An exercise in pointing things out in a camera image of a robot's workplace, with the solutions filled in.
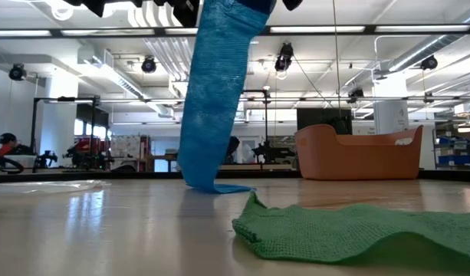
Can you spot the blue elastic bandage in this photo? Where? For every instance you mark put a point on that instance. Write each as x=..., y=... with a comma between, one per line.
x=215, y=96

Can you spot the black overhead frame bar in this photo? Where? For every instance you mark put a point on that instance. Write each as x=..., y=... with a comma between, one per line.
x=369, y=28

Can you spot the black monitor screen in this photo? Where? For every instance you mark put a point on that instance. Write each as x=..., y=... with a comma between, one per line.
x=315, y=117

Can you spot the black table edge rail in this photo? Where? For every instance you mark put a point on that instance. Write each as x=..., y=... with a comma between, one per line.
x=280, y=174

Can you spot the shelf with blue bins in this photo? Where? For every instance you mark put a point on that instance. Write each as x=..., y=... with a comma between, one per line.
x=453, y=159

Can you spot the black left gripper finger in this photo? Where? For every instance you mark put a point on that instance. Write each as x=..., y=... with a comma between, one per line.
x=185, y=11

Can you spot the white patterned board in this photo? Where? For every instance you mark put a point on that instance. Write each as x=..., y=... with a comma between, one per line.
x=125, y=146

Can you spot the white round column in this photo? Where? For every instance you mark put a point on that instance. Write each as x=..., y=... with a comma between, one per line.
x=391, y=111

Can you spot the black hanging ceiling reel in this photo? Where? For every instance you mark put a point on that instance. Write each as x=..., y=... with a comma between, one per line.
x=18, y=72
x=285, y=55
x=429, y=62
x=356, y=94
x=148, y=65

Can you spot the red tool cart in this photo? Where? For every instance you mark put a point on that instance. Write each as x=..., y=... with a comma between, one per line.
x=85, y=145

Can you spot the clear plastic zip bag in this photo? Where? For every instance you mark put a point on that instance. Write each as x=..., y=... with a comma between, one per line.
x=46, y=186

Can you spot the person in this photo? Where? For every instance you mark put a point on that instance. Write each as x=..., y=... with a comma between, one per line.
x=6, y=138
x=233, y=145

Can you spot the green knit bandage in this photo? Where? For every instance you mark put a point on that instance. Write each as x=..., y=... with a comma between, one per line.
x=334, y=234

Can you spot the orange plastic tub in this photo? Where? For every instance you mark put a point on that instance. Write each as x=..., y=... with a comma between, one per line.
x=357, y=161

